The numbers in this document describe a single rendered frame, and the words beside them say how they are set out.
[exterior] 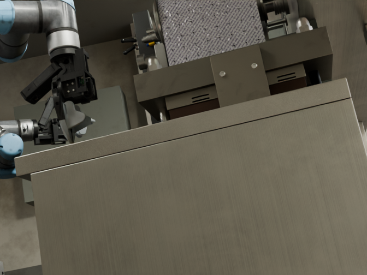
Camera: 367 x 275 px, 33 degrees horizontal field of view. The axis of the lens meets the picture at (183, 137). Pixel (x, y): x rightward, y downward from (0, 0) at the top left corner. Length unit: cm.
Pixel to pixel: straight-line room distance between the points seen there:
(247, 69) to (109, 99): 408
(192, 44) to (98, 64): 423
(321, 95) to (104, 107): 418
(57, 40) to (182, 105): 36
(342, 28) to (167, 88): 54
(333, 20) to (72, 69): 63
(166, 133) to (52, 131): 101
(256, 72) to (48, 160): 44
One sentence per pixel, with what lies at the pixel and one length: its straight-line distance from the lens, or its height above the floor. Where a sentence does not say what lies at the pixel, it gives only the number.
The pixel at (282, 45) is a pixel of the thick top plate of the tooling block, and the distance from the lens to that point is 126.
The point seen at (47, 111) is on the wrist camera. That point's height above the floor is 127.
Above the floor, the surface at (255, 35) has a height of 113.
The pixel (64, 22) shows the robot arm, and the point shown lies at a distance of 148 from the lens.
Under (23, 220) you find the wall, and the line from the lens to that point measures 555.
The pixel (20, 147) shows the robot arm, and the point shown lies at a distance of 195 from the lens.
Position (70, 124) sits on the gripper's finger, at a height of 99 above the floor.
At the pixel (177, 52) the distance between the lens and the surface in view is 150.
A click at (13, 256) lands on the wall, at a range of 554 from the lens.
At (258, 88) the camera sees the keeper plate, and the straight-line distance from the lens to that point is 121.
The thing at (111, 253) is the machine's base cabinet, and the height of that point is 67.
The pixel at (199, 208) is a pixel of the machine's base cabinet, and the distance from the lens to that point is 114.
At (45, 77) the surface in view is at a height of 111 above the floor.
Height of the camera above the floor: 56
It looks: 15 degrees up
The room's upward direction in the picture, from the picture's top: 11 degrees counter-clockwise
